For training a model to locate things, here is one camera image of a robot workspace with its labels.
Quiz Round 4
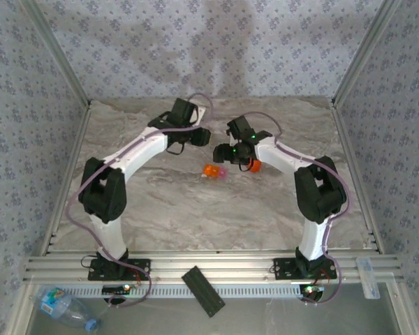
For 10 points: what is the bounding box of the orange pink pill organizer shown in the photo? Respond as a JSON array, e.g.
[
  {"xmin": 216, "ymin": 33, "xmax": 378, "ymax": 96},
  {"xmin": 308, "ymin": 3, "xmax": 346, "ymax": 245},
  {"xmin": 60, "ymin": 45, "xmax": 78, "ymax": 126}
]
[{"xmin": 202, "ymin": 163, "xmax": 229, "ymax": 181}]

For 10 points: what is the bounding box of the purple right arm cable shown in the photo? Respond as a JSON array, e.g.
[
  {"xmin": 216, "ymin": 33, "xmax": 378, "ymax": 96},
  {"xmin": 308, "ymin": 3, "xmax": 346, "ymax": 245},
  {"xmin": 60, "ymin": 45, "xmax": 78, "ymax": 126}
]
[{"xmin": 242, "ymin": 111, "xmax": 353, "ymax": 308}]

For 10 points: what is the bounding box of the black ridged bar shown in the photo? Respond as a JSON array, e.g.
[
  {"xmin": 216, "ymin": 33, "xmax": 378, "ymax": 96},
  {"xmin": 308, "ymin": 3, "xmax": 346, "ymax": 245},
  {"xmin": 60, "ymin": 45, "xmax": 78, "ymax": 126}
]
[{"xmin": 181, "ymin": 265, "xmax": 226, "ymax": 319}]

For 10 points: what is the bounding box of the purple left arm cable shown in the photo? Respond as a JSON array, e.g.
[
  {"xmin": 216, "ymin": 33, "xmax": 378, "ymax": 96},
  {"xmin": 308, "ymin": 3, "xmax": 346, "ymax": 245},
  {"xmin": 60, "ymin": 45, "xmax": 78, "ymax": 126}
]
[{"xmin": 65, "ymin": 92, "xmax": 216, "ymax": 308}]

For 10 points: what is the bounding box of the white slotted cable duct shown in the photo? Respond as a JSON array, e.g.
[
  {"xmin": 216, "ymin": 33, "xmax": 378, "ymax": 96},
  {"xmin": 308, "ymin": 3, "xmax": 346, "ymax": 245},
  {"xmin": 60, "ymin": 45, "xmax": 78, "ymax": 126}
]
[{"xmin": 61, "ymin": 283, "xmax": 303, "ymax": 300}]

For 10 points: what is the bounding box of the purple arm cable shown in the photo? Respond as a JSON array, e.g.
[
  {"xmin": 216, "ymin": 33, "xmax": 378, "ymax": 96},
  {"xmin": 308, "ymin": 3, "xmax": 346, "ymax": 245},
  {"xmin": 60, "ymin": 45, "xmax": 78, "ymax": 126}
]
[
  {"xmin": 65, "ymin": 92, "xmax": 216, "ymax": 308},
  {"xmin": 242, "ymin": 111, "xmax": 353, "ymax": 308}
]

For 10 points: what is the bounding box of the clear plastic package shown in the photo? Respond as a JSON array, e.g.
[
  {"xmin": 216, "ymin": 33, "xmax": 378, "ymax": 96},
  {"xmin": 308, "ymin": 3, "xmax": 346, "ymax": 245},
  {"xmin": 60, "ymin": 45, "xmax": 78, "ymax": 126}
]
[{"xmin": 356, "ymin": 257, "xmax": 381, "ymax": 300}]

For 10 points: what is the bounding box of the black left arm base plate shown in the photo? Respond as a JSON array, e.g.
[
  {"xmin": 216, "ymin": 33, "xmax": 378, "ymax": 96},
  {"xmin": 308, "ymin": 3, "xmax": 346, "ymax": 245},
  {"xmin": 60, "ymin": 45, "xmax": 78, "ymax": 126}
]
[{"xmin": 87, "ymin": 258, "xmax": 152, "ymax": 281}]

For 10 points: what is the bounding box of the aluminium side rail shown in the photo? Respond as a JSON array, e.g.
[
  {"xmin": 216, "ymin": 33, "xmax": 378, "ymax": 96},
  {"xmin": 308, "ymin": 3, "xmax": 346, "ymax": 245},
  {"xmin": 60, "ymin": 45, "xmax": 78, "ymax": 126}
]
[
  {"xmin": 330, "ymin": 100, "xmax": 385, "ymax": 254},
  {"xmin": 38, "ymin": 103, "xmax": 93, "ymax": 258}
]

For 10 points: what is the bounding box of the clear plastic water bottle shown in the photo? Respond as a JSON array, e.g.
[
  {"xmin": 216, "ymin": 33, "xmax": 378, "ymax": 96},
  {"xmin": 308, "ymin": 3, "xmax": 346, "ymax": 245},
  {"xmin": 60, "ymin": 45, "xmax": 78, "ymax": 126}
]
[{"xmin": 33, "ymin": 286, "xmax": 102, "ymax": 332}]

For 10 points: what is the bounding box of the aluminium slotted base rail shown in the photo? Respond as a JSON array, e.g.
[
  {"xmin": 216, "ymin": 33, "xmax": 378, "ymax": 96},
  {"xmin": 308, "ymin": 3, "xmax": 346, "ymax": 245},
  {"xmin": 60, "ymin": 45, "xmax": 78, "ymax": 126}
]
[{"xmin": 22, "ymin": 249, "xmax": 404, "ymax": 284}]

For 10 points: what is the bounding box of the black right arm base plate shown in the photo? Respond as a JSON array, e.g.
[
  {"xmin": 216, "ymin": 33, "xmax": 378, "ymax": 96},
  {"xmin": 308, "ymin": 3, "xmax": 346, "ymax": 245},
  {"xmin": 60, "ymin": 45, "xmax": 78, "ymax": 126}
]
[{"xmin": 272, "ymin": 257, "xmax": 338, "ymax": 280}]

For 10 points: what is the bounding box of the aluminium frame post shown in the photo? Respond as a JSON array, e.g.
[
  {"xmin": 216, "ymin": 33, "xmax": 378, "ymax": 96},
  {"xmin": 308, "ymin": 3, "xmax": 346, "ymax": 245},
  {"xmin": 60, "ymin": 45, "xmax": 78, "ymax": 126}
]
[
  {"xmin": 20, "ymin": 0, "xmax": 93, "ymax": 107},
  {"xmin": 330, "ymin": 0, "xmax": 403, "ymax": 107}
]

